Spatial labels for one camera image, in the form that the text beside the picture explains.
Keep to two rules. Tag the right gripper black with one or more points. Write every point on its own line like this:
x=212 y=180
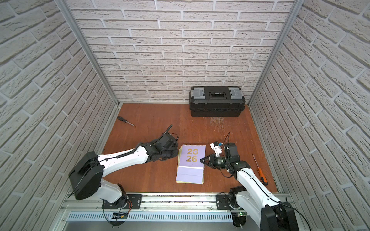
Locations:
x=212 y=158

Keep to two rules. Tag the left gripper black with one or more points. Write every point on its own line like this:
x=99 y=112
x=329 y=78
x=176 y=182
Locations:
x=172 y=148

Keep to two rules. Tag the purple calendar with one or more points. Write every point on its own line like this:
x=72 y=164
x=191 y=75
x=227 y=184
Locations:
x=191 y=164

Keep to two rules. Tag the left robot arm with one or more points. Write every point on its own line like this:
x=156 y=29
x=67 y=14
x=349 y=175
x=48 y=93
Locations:
x=86 y=177

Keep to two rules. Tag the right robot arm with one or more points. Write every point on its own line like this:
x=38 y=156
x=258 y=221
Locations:
x=275 y=215

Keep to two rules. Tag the black plastic toolbox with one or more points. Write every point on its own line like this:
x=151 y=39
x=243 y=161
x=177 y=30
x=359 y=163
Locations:
x=216 y=101

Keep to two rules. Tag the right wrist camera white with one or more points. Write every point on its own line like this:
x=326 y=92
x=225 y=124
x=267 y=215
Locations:
x=217 y=148

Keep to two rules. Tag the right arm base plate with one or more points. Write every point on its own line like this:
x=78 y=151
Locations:
x=222 y=201

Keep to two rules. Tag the black handled screwdriver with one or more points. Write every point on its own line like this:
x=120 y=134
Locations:
x=125 y=121

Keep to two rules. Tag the orange handled screwdriver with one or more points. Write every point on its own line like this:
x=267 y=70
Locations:
x=261 y=174

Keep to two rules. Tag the aluminium mounting rail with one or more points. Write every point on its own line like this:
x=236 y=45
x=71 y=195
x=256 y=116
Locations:
x=168 y=202

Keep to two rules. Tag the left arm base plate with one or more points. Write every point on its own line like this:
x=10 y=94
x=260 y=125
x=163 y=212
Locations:
x=133 y=201

